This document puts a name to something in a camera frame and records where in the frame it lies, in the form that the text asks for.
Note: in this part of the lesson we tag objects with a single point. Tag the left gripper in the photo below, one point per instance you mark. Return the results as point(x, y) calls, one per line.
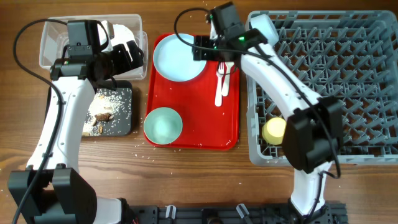
point(125, 63)

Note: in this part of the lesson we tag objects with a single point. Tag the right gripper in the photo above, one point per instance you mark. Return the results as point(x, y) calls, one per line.
point(201, 54)

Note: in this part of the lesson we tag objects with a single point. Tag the light blue plate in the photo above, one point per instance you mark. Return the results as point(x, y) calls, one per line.
point(174, 60)

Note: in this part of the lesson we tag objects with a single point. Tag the white paper napkin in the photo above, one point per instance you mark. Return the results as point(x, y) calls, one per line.
point(122, 35)

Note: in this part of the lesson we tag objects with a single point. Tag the food scraps and rice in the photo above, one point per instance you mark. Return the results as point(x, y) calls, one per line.
point(110, 113)

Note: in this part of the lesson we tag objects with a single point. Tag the white plastic spoon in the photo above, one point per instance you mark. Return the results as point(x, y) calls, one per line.
point(227, 70)

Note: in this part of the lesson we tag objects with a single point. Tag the white plastic fork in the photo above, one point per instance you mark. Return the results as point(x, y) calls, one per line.
point(218, 94)

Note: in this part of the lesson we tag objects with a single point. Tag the light blue bowl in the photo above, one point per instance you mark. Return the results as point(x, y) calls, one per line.
point(264, 24)

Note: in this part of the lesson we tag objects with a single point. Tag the mint green bowl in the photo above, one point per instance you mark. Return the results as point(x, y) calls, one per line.
point(163, 126)

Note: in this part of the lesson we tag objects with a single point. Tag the yellow plastic cup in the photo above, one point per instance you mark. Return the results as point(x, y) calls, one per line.
point(273, 131)

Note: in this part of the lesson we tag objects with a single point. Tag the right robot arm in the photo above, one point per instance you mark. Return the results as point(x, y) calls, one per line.
point(313, 133)

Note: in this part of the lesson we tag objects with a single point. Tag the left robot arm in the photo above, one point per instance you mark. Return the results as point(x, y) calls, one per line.
point(50, 189)

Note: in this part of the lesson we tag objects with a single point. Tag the grey dishwasher rack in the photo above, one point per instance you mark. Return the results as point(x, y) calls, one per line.
point(351, 55)

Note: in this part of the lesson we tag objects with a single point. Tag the black plastic tray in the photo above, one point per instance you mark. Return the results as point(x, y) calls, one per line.
point(77, 96)

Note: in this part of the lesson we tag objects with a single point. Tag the red serving tray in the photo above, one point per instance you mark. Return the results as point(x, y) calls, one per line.
point(204, 125)

